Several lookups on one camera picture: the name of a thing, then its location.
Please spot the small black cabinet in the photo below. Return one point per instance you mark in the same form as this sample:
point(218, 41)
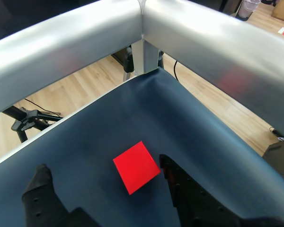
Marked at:
point(118, 58)

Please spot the black tripod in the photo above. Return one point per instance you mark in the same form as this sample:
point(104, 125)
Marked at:
point(26, 118)

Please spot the red cube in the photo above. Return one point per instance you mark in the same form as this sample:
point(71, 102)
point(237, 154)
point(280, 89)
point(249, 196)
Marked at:
point(136, 168)

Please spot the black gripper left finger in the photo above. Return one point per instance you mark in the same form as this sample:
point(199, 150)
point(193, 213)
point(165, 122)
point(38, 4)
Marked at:
point(40, 201)

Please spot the black silver stand leg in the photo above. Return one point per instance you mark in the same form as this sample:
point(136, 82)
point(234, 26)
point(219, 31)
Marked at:
point(127, 61)

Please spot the bin with white bag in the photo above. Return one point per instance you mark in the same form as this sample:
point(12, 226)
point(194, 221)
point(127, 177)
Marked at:
point(248, 8)

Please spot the dark blue table mat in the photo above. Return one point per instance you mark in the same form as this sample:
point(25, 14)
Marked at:
point(156, 113)

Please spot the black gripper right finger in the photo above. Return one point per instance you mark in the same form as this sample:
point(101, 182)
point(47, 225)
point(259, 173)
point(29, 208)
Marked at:
point(194, 203)

